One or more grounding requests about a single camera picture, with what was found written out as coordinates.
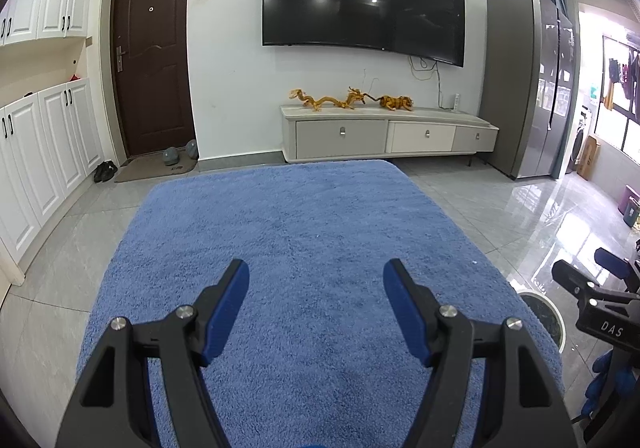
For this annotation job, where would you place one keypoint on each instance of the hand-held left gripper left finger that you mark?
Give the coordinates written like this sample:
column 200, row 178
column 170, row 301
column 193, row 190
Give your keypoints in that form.
column 227, row 313

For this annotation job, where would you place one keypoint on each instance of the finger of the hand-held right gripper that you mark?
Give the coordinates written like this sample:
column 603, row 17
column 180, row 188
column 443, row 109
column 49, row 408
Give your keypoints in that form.
column 575, row 278
column 612, row 264

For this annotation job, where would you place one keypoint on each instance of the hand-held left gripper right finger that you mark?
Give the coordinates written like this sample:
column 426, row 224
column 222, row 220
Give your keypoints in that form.
column 405, row 313

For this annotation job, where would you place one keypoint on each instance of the white round trash bin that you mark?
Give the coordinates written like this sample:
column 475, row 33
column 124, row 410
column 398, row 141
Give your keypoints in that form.
column 542, row 315

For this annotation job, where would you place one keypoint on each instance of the person's right hand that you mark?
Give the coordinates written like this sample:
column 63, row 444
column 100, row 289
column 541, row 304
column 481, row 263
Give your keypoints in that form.
column 597, row 388

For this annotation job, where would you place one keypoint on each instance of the green storage bin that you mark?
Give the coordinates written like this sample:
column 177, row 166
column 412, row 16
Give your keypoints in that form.
column 634, row 213

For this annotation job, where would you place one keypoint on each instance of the purple storage bin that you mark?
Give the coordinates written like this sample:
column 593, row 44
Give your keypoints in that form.
column 629, row 195

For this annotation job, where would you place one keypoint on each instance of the cardboard box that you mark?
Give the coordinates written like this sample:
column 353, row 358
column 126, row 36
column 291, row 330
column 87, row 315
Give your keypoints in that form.
column 587, row 158

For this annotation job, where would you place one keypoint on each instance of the blue fluffy blanket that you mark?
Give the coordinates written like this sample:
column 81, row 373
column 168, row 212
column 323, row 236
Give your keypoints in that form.
column 310, row 238

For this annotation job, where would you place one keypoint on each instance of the washing machine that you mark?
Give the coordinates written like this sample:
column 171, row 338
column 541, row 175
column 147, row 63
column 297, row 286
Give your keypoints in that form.
column 581, row 138

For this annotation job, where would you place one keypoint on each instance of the balcony window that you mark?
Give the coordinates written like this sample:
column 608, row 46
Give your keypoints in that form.
column 625, row 118

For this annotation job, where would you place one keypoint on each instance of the brown door mat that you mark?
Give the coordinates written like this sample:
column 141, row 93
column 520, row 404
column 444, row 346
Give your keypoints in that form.
column 145, row 172

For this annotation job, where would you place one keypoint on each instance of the grey round object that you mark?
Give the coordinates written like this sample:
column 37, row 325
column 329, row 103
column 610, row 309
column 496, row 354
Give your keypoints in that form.
column 170, row 156
column 192, row 149

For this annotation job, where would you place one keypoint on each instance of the black shoes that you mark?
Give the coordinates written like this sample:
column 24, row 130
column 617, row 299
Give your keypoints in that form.
column 105, row 172

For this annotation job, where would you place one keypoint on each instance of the hanging clothes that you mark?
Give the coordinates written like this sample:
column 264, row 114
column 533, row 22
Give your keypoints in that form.
column 625, row 75

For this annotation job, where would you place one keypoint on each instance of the white television cabinet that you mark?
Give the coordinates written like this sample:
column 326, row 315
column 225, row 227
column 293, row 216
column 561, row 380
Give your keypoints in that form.
column 340, row 135

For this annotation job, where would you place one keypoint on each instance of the grey refrigerator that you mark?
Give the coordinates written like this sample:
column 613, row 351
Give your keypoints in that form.
column 515, row 78

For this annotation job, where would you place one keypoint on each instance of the golden tiger figurine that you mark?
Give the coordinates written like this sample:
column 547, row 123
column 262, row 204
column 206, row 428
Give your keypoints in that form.
column 395, row 103

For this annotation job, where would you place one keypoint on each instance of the golden dragon figurine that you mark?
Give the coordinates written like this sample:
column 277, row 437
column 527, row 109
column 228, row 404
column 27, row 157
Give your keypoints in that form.
column 325, row 102

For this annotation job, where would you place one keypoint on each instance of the white lower cabinet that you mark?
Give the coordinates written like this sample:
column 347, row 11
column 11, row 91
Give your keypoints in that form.
column 45, row 153

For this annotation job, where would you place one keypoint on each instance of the dark brown door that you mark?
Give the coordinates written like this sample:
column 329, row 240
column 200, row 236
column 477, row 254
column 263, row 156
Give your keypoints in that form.
column 150, row 68

